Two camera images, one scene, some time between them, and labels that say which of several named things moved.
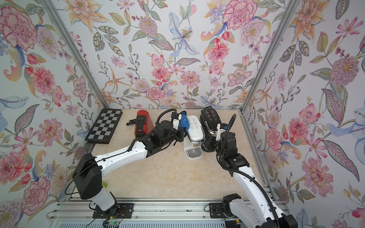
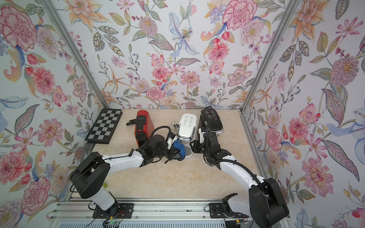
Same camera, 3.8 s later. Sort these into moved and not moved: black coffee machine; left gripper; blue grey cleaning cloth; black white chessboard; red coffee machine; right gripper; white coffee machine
Moved: right gripper; white coffee machine; blue grey cleaning cloth; left gripper
Not moved: red coffee machine; black white chessboard; black coffee machine
